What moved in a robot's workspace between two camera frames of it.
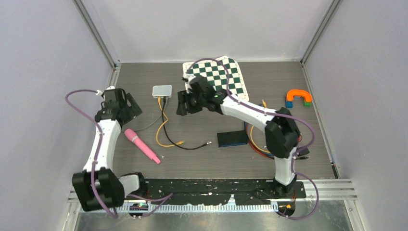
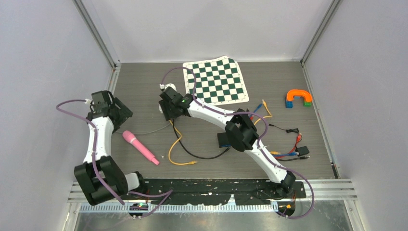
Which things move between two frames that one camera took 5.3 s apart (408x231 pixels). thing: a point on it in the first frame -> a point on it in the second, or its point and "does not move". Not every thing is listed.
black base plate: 216,191 does not move
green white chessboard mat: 215,72 does not move
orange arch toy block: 292,93 does not move
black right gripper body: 197,102 -> 168,110
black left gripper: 133,110 -> 124,113
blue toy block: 289,104 does not move
